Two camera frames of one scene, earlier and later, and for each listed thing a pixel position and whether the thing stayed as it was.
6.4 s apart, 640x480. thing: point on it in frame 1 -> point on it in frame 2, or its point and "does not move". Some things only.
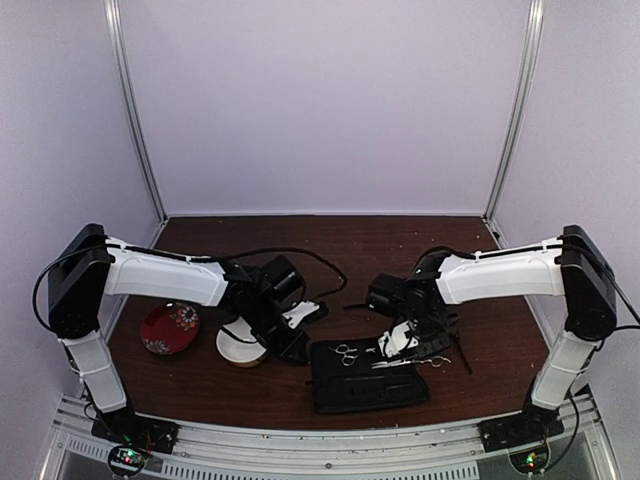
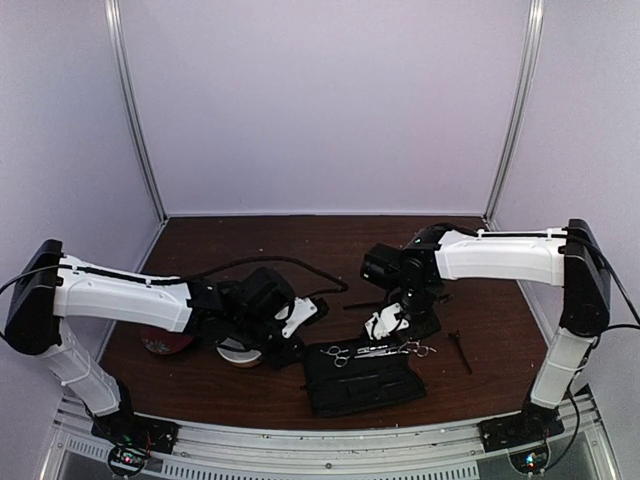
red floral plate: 168,328 does not move
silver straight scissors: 436,362 -> 408,347
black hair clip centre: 355,306 does not move
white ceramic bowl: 241,354 does not move
